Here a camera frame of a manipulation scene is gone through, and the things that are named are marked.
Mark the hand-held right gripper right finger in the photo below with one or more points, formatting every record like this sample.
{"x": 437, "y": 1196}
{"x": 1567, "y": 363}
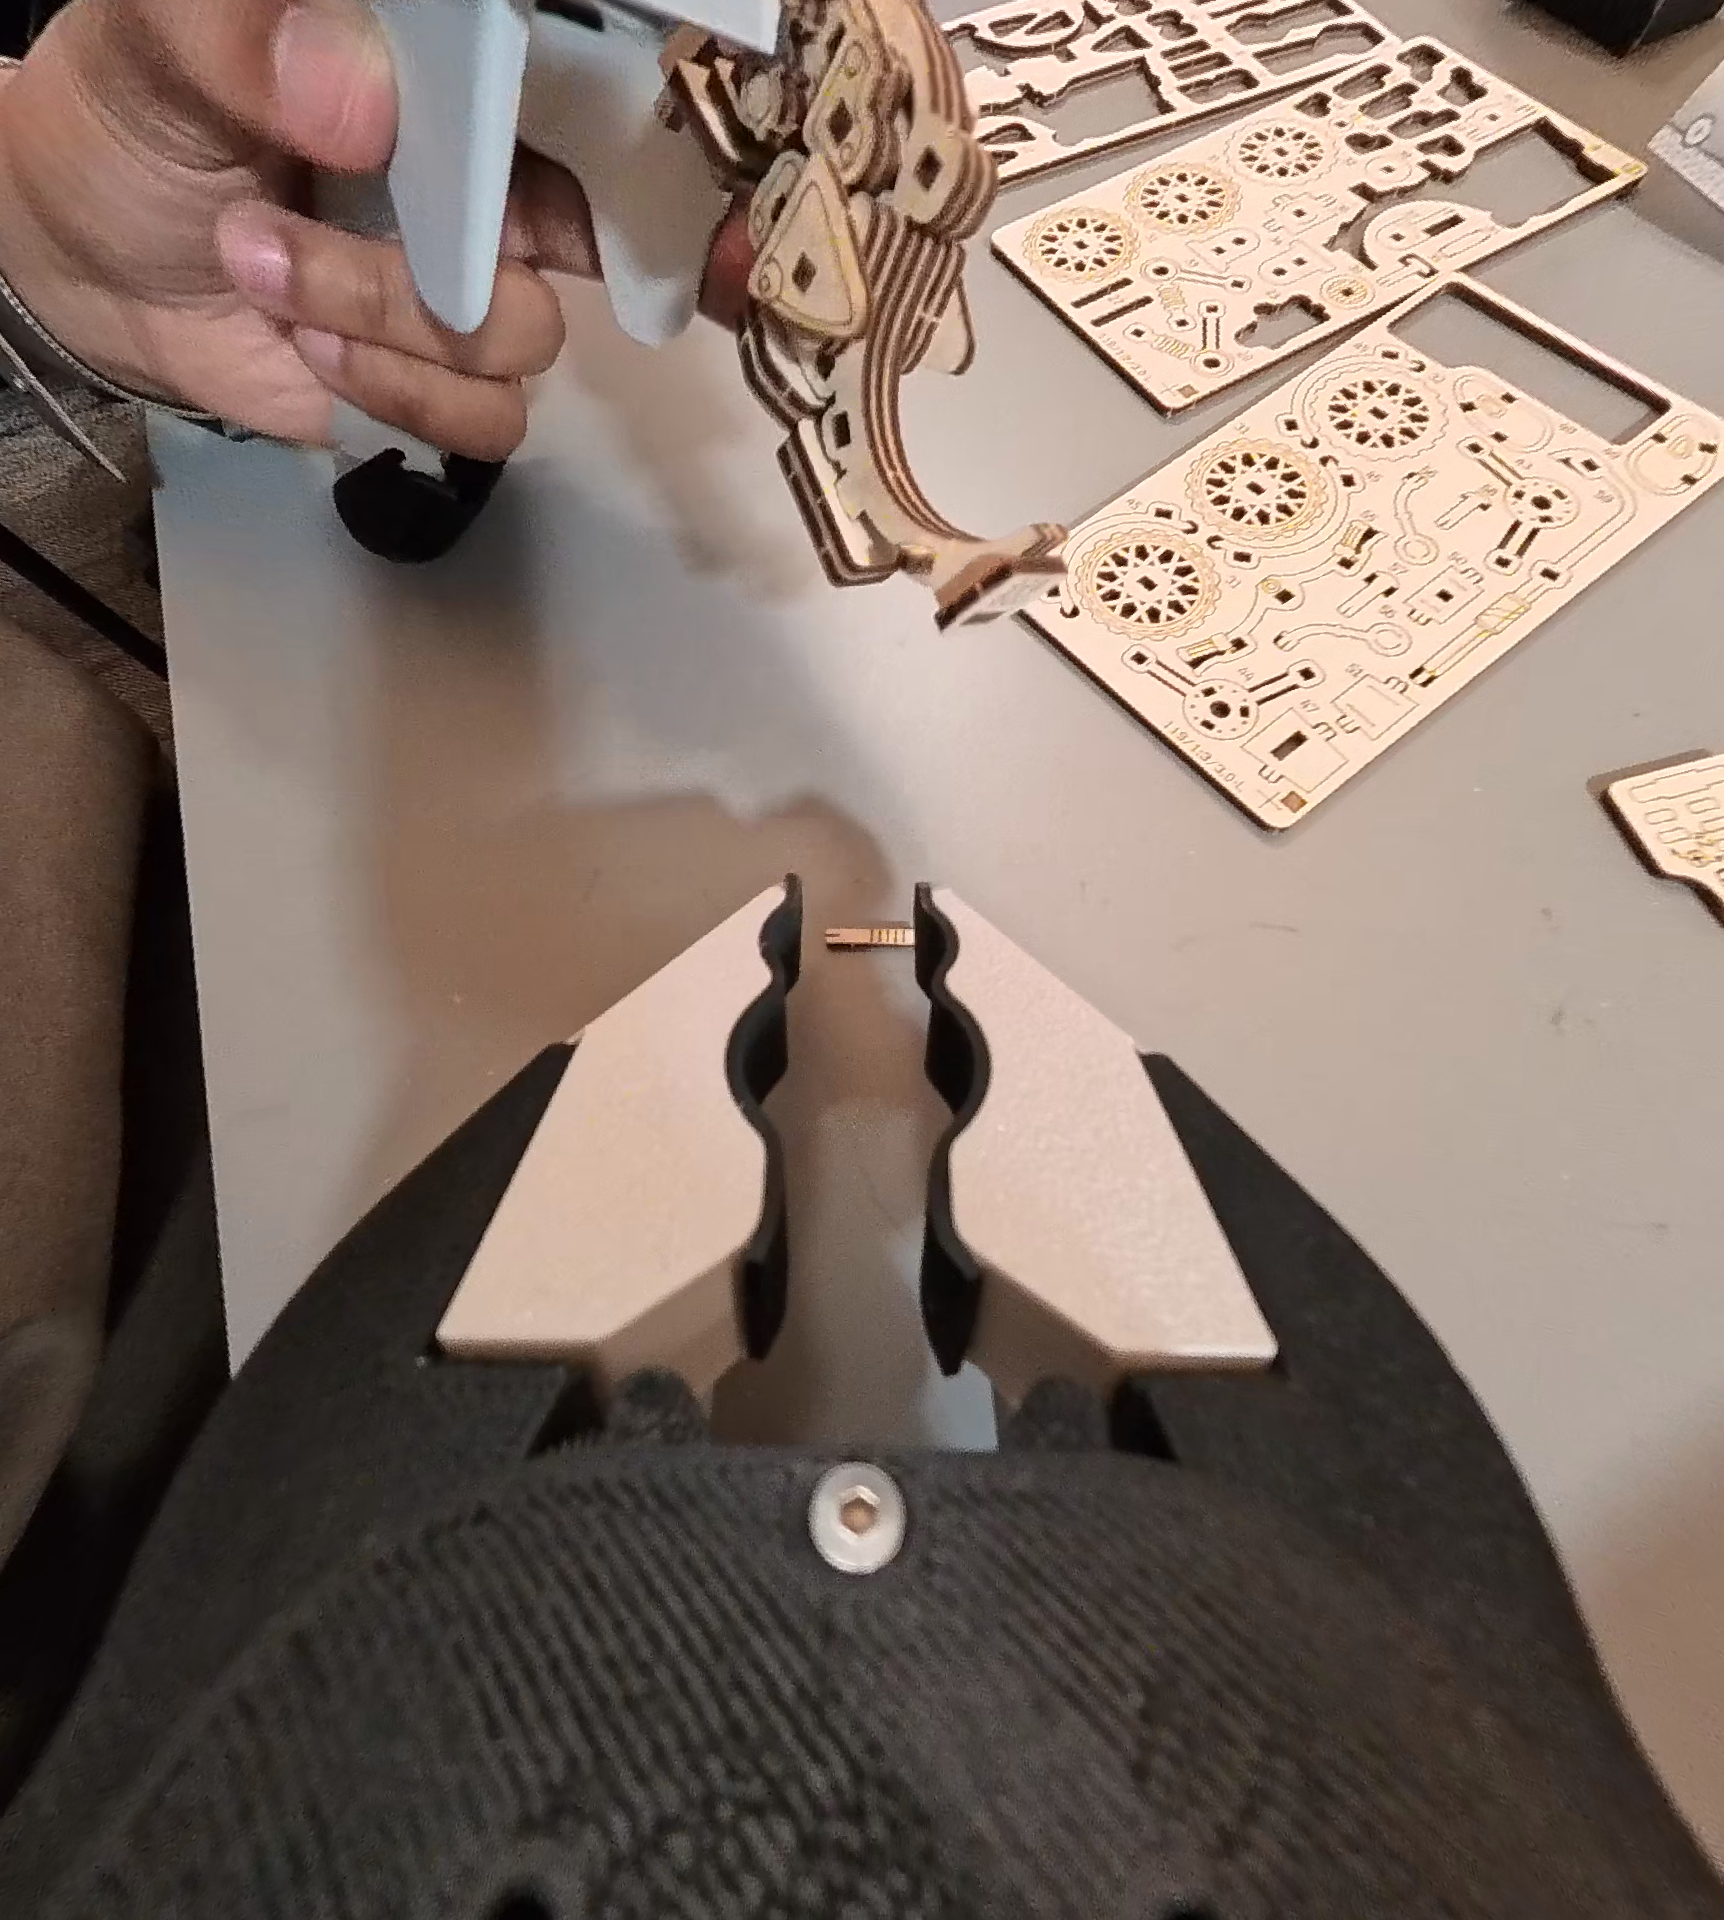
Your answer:
{"x": 1103, "y": 1196}

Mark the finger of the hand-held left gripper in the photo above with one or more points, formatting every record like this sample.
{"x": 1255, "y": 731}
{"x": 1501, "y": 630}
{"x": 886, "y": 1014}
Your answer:
{"x": 466, "y": 148}
{"x": 608, "y": 119}

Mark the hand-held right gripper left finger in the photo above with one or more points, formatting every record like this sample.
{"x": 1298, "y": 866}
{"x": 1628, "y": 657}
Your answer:
{"x": 608, "y": 1196}

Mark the wooden puzzle model assembly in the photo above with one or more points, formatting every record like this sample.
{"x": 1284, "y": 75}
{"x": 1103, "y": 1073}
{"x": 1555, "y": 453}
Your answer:
{"x": 860, "y": 297}

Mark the small wooden pin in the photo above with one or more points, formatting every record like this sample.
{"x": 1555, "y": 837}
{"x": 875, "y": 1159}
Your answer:
{"x": 860, "y": 932}

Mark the grey desk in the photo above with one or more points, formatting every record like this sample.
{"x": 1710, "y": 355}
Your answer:
{"x": 1401, "y": 1196}

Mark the person's left hand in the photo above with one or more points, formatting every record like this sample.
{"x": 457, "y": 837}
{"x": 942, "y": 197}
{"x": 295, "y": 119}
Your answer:
{"x": 123, "y": 180}

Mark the person's clothing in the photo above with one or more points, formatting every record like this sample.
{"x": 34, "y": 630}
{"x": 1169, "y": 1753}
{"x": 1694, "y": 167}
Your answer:
{"x": 24, "y": 1053}

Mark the wooden puzzle parts sheet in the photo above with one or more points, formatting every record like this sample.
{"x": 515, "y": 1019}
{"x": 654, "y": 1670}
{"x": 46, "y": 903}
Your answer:
{"x": 1262, "y": 58}
{"x": 1555, "y": 600}
{"x": 1207, "y": 282}

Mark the small slotted wooden sheet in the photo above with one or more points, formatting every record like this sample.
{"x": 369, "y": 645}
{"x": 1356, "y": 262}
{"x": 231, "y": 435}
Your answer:
{"x": 1702, "y": 842}

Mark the black box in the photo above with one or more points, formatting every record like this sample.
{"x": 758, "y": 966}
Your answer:
{"x": 1612, "y": 12}

